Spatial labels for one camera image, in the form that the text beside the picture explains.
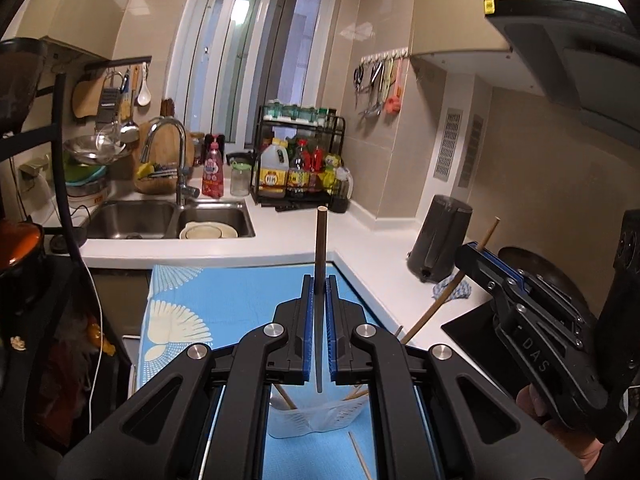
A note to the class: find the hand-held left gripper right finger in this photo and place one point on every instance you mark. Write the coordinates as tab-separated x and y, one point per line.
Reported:
331	332

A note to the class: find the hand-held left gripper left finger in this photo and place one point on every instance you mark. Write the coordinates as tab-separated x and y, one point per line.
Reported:
309	332

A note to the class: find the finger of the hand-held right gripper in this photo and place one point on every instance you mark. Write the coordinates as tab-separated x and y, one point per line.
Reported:
537	282
475	258

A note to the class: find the clear plastic container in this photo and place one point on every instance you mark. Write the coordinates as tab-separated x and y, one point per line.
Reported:
310	422

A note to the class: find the person's right hand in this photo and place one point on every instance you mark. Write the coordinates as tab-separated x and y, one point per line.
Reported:
560	440

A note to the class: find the black wok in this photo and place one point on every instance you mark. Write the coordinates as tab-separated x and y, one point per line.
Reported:
555	260

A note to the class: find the checked dish cloth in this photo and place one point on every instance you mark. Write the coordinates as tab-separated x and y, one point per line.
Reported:
457	292

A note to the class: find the dark electric kettle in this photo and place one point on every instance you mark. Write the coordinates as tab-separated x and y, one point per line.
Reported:
440	240

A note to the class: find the black glass gas stove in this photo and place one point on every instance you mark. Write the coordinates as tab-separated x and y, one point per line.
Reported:
470	330

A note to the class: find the blue cloth with white fans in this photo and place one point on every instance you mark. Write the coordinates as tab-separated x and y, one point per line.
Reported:
225	300

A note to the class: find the white plates in sink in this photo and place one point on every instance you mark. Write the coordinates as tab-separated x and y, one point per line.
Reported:
207	231

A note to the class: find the dark sauce bottle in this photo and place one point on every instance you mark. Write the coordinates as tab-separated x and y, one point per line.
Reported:
298	175

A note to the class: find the yellow oil jug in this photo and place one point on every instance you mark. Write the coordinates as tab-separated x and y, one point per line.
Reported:
274	175

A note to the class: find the yellow-green bottle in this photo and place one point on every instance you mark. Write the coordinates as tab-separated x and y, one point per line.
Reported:
332	170

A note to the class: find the red label sauce bottle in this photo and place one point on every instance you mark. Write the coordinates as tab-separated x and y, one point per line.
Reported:
317	170

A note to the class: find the glass jar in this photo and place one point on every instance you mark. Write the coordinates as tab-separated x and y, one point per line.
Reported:
239	182

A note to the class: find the orange kitchen brush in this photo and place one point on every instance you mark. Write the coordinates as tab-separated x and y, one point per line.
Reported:
394	102

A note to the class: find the black spice rack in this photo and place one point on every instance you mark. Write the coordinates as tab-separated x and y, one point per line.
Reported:
344	135

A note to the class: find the red dish soap bottle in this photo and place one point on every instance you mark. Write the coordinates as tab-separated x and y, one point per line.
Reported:
212	175

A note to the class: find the chrome faucet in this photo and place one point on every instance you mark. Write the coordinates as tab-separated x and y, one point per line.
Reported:
181	180

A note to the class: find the orange plastic bag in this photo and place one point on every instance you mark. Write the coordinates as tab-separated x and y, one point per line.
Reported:
100	335

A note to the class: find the steel sink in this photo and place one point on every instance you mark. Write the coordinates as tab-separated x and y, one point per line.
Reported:
130	220

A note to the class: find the kitchen scissors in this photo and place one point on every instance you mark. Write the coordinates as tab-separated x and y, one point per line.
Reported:
361	77

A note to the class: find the row of spice jars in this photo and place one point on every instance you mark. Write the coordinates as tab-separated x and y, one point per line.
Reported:
300	111

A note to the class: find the dark range hood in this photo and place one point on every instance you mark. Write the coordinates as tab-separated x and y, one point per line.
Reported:
575	60

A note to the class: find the round wooden cutting board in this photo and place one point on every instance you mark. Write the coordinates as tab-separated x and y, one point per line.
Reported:
167	145

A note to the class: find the steel ladle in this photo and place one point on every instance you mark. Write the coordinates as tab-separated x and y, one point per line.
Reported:
130	132

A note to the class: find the green basin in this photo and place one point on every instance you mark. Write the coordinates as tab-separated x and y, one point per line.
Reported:
85	174

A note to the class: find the steel bowl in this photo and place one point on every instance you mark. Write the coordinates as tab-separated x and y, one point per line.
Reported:
95	147

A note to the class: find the white ladle spoon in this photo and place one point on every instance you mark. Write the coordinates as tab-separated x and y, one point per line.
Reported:
143	92

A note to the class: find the black pot with orange lid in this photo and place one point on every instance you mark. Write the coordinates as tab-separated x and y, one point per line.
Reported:
20	260

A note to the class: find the black metal shelf rack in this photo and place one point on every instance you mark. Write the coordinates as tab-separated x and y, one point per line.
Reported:
61	160

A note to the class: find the metal grater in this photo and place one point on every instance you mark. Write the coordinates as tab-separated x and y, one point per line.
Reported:
109	102

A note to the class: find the hanging wooden cutting board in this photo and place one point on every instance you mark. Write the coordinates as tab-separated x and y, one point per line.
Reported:
87	97

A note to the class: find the wall vent grille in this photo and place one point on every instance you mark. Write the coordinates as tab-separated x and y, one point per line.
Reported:
472	150
447	145

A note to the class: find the white hook rail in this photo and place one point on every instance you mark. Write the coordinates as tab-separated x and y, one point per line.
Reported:
385	55

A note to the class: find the beige wall cabinet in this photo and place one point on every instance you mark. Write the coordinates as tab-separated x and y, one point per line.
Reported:
450	10

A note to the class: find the white window frame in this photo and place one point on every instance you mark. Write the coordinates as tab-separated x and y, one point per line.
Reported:
200	60

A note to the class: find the wall outlet with plug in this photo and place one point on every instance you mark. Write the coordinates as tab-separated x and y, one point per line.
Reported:
34	172

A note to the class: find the black hanging rail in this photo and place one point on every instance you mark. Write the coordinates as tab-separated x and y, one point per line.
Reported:
117	62

